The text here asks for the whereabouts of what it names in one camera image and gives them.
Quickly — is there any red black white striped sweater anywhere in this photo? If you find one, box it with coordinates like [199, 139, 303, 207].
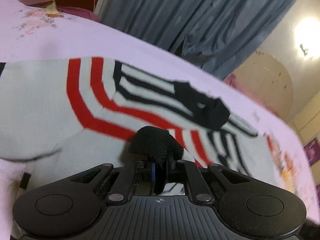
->
[1, 57, 281, 190]

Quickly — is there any blue grey curtain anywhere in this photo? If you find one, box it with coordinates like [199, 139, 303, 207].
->
[101, 0, 296, 80]

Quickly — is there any pink floral bed sheet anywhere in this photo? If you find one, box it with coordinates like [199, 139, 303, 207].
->
[0, 0, 320, 240]

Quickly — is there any purple crumpled cloth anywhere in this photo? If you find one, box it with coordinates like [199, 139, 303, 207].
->
[17, 0, 99, 22]

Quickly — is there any bright wall lamp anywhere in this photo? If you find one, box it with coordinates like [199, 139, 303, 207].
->
[294, 17, 319, 60]

